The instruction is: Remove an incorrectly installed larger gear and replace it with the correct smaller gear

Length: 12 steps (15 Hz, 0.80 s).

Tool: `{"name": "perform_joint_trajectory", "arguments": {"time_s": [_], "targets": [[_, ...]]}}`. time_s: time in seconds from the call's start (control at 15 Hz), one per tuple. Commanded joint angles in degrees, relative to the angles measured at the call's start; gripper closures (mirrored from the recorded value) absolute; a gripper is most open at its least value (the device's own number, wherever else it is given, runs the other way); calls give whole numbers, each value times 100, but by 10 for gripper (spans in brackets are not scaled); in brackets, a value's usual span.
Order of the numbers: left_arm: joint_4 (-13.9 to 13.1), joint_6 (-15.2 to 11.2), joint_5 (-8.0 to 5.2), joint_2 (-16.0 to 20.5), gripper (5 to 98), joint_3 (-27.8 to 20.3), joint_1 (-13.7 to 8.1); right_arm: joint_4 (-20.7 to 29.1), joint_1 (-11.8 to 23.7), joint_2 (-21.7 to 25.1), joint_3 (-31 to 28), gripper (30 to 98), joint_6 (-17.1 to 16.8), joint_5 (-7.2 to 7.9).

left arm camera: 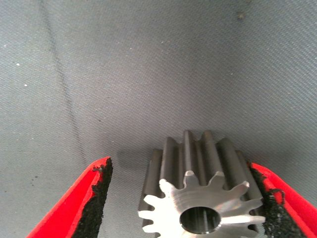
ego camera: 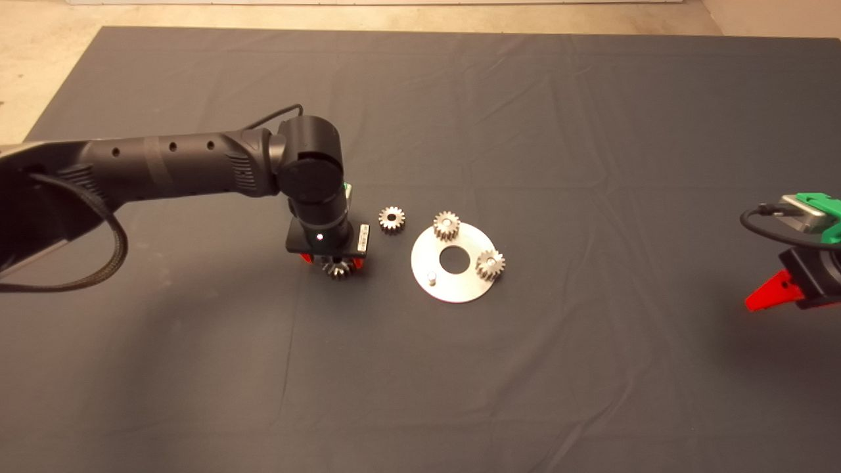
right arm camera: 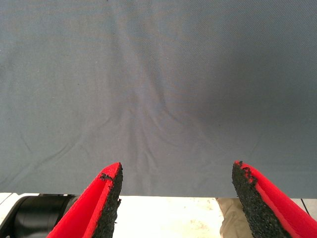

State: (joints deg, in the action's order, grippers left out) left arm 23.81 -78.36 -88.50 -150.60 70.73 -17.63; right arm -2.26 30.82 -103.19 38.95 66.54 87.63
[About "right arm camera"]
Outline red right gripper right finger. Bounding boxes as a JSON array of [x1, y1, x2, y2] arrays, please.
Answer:
[[232, 160, 317, 238]]

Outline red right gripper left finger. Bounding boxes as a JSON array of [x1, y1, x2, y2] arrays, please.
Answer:
[[47, 162, 124, 238]]

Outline black robot base housing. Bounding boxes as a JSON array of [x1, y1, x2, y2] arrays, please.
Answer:
[[9, 194, 80, 238]]

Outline dark grey table cloth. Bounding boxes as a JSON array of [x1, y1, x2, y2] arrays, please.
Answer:
[[0, 0, 317, 199]]

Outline thin black floor cable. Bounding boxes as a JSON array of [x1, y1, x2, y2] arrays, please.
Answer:
[[301, 198, 311, 217]]

